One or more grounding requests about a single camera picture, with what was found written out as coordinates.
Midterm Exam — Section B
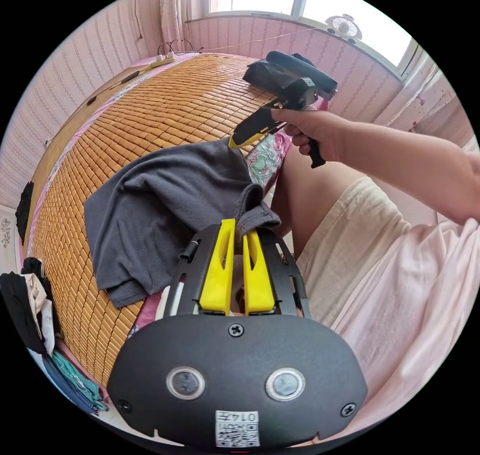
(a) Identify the white power strip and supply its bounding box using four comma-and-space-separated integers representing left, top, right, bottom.
149, 51, 177, 70

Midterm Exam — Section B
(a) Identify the white fan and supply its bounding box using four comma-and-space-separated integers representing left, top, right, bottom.
324, 13, 363, 45

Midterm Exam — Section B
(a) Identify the person's right hand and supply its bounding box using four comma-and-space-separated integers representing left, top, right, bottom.
269, 108, 352, 163

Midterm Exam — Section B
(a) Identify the person's right forearm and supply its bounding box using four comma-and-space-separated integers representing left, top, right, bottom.
339, 119, 480, 227

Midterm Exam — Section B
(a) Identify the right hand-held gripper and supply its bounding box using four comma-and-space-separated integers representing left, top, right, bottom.
227, 76, 327, 169

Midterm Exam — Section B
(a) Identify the bed with woven mat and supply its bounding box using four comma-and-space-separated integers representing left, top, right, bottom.
14, 51, 327, 392

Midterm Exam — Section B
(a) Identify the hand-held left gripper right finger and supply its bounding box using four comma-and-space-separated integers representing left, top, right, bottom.
242, 231, 278, 316

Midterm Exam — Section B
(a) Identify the pink curtain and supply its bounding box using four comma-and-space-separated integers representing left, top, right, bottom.
374, 59, 475, 147
159, 0, 213, 53

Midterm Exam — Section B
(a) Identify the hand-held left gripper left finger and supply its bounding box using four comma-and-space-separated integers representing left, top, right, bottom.
198, 218, 237, 316

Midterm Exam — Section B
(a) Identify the gray short sleeve shirt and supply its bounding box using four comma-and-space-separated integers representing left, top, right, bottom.
83, 138, 282, 309

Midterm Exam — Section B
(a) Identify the black cloth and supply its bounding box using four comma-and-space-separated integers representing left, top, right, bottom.
14, 181, 35, 247

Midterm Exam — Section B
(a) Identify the pile of clothes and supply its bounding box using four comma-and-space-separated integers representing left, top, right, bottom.
0, 256, 110, 417

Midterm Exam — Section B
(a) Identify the black folded garment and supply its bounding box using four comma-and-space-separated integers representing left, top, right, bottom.
242, 58, 288, 93

